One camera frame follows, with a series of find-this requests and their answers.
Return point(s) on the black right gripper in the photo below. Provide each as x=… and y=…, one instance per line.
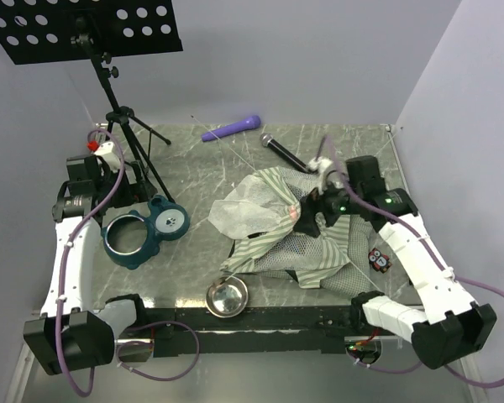
x=309, y=208

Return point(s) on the red owl number tag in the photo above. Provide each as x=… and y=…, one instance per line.
x=378, y=261

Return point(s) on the purple plastic microphone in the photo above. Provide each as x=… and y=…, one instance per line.
x=249, y=123

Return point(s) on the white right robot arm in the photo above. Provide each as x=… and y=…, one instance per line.
x=451, y=324

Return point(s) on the black perforated music stand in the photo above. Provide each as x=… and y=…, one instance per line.
x=38, y=32

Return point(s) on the black handheld microphone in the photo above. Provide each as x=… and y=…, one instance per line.
x=269, y=142

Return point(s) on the stainless steel bowl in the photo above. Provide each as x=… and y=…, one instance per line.
x=227, y=297

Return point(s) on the teal double pet feeder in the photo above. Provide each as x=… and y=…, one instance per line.
x=131, y=239

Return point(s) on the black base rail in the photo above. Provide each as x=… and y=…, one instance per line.
x=325, y=329

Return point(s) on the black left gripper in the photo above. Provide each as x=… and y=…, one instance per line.
x=140, y=191

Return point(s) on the grey checked cushion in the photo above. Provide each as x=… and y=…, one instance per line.
x=353, y=247

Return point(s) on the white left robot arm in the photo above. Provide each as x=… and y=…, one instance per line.
x=69, y=334

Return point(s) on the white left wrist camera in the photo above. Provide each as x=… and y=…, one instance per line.
x=109, y=153

